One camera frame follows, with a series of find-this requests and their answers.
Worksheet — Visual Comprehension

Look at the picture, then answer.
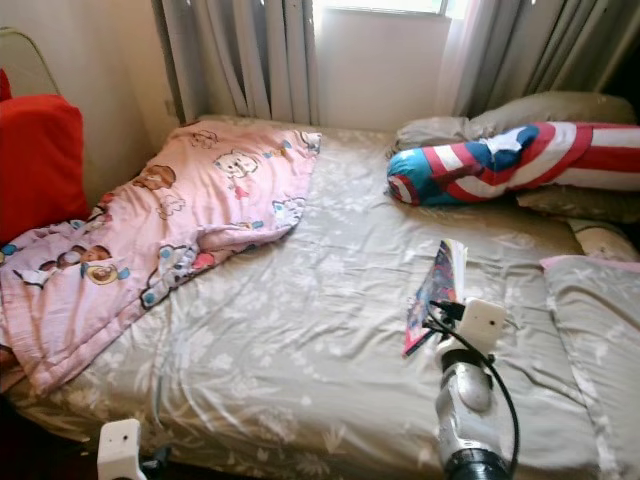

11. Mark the red white blue shield bolster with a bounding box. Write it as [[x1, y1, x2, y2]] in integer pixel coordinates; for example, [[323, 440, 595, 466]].
[[387, 120, 640, 208]]

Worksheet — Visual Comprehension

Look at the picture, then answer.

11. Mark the beige curved headboard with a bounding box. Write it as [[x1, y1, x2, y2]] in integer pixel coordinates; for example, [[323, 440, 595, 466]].
[[0, 28, 58, 99]]

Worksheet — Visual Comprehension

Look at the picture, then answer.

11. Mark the grey pillow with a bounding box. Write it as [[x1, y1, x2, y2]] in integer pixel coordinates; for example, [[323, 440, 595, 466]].
[[393, 92, 640, 153]]

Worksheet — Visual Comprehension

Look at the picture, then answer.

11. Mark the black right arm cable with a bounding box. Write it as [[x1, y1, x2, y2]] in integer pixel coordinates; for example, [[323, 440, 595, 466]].
[[425, 300, 521, 476]]

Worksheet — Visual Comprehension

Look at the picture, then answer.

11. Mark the bed with beige floral sheet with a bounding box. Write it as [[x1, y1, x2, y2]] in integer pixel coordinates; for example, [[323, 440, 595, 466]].
[[5, 115, 640, 480]]

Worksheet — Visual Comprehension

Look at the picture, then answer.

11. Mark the small cream printed pillow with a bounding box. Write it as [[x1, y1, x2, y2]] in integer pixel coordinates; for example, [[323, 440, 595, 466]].
[[568, 220, 640, 263]]

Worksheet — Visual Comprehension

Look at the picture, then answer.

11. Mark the colourful picture book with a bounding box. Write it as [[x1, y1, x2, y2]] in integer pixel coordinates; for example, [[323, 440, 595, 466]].
[[402, 238, 469, 358]]

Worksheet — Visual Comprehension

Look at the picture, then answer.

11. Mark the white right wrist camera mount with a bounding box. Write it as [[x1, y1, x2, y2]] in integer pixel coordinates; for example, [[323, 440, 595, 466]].
[[457, 298, 509, 353]]

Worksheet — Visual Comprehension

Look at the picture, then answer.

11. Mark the pink cartoon print quilt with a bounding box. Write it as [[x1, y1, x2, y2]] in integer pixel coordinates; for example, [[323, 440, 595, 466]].
[[0, 120, 323, 396]]

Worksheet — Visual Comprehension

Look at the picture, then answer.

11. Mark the bright window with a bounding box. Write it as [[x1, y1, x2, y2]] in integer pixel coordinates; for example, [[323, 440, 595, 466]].
[[315, 0, 456, 17]]

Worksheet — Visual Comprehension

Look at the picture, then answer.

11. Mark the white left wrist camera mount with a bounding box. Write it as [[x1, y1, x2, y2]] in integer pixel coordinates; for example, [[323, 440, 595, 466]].
[[97, 418, 146, 480]]

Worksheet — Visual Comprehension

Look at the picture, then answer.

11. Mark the large red cushion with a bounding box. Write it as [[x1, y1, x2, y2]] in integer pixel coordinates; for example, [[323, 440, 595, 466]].
[[0, 95, 86, 244]]

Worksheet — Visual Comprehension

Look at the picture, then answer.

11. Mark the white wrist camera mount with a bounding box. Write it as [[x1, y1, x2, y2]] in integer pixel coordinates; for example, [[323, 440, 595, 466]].
[[457, 298, 509, 353], [97, 418, 146, 480]]

